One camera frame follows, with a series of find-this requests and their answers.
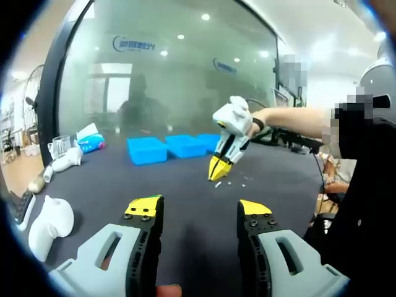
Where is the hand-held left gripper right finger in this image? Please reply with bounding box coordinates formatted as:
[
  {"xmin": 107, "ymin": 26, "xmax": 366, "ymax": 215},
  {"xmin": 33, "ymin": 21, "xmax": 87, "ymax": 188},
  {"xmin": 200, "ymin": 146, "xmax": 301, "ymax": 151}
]
[{"xmin": 236, "ymin": 199, "xmax": 350, "ymax": 297}]

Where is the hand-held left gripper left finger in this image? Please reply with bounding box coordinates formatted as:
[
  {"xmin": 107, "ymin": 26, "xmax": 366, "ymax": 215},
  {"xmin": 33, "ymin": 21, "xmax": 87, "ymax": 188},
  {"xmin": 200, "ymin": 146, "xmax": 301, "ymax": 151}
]
[{"xmin": 48, "ymin": 194, "xmax": 165, "ymax": 297}]

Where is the screws nuts washers group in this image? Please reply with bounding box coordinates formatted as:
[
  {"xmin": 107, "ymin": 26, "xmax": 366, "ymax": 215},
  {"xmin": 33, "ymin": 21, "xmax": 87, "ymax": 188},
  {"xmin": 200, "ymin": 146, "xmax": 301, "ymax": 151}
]
[{"xmin": 213, "ymin": 174, "xmax": 254, "ymax": 189}]

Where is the blue plastic bin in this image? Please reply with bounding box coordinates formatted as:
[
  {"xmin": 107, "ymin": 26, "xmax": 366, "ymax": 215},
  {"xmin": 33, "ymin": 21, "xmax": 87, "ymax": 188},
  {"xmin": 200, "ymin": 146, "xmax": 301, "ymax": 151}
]
[
  {"xmin": 197, "ymin": 133, "xmax": 222, "ymax": 153},
  {"xmin": 165, "ymin": 134, "xmax": 207, "ymax": 160},
  {"xmin": 126, "ymin": 137, "xmax": 170, "ymax": 167}
]

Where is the person's right hand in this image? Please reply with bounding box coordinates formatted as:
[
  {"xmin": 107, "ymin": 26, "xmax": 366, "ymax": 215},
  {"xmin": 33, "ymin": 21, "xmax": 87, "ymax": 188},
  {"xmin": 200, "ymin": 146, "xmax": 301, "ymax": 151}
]
[{"xmin": 246, "ymin": 116, "xmax": 265, "ymax": 139}]

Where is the person's left hand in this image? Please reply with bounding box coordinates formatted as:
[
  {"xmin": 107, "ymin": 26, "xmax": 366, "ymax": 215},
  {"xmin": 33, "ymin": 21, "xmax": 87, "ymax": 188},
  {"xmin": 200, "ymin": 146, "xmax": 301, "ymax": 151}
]
[{"xmin": 155, "ymin": 284, "xmax": 183, "ymax": 297}]

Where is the white plastic object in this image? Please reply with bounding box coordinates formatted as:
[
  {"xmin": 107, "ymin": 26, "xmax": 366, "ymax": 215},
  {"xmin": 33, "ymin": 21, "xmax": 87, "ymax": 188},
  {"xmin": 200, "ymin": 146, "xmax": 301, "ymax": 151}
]
[
  {"xmin": 43, "ymin": 147, "xmax": 84, "ymax": 183},
  {"xmin": 28, "ymin": 194, "xmax": 75, "ymax": 263}
]

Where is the person's black clothing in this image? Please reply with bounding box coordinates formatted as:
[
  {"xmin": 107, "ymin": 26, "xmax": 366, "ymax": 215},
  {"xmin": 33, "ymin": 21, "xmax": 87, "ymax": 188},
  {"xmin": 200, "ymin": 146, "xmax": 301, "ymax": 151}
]
[{"xmin": 304, "ymin": 105, "xmax": 396, "ymax": 297}]

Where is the black white-edged flat device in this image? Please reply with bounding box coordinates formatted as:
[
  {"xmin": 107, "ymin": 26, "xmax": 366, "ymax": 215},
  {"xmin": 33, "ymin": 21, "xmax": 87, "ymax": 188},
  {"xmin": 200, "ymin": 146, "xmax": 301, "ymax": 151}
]
[{"xmin": 7, "ymin": 190, "xmax": 37, "ymax": 232}]

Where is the beige stone-like object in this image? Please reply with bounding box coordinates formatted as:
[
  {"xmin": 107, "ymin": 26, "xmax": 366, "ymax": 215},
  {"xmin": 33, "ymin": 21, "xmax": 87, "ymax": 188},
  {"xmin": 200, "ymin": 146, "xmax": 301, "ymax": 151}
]
[{"xmin": 27, "ymin": 176, "xmax": 47, "ymax": 194}]

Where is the blue white tissue pack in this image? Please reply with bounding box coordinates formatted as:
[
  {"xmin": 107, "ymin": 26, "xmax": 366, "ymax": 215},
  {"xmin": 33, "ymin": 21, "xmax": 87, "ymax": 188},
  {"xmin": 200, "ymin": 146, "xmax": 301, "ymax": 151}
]
[{"xmin": 75, "ymin": 123, "xmax": 106, "ymax": 155}]

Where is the clear glass mug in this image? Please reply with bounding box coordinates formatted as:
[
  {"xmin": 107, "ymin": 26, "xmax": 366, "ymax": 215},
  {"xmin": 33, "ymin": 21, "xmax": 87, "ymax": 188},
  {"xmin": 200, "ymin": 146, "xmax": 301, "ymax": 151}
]
[{"xmin": 47, "ymin": 135, "xmax": 74, "ymax": 160}]

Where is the black standing fan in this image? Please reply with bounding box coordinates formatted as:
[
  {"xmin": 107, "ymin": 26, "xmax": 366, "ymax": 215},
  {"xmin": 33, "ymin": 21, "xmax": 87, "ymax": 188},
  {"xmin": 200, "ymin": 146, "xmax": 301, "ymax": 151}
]
[{"xmin": 24, "ymin": 63, "xmax": 46, "ymax": 131}]

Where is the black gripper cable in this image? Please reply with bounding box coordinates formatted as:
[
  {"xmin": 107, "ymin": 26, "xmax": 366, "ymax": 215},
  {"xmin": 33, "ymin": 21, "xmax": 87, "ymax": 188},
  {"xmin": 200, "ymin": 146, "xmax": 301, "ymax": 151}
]
[{"xmin": 311, "ymin": 148, "xmax": 327, "ymax": 199}]

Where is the black glass wall pillar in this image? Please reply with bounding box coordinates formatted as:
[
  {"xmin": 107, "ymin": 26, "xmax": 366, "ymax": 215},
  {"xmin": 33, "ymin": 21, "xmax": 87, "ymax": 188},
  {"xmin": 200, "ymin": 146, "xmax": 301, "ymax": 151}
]
[{"xmin": 36, "ymin": 0, "xmax": 95, "ymax": 170}]

